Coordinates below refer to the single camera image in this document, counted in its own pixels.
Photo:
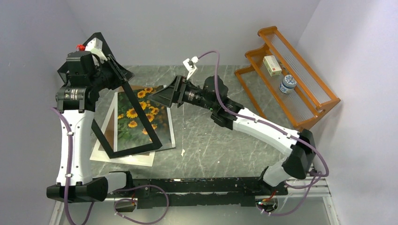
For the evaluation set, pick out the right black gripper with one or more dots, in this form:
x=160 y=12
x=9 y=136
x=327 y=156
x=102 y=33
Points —
x=166 y=95

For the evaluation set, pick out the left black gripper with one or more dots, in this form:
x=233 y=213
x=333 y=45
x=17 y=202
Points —
x=120 y=74

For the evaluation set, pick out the black picture frame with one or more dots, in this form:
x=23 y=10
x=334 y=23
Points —
x=155 y=145

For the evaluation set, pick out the white mat board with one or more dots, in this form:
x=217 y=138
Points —
x=144 y=159

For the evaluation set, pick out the brown backing board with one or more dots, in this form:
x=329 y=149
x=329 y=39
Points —
x=123 y=128

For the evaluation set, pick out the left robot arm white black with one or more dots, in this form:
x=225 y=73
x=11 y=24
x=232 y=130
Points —
x=84 y=75

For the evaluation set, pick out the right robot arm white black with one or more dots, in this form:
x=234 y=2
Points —
x=294 y=145

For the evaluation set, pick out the white red carton box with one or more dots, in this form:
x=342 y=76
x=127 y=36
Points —
x=272 y=65

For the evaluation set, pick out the orange wooden rack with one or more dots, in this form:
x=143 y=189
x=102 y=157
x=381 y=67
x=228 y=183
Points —
x=301 y=93

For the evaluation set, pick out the blue white ceramic jar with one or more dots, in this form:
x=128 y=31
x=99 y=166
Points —
x=287 y=84

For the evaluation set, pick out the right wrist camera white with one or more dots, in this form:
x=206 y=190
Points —
x=190 y=65

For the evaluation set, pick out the aluminium rail profile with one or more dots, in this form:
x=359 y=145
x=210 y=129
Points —
x=311 y=190

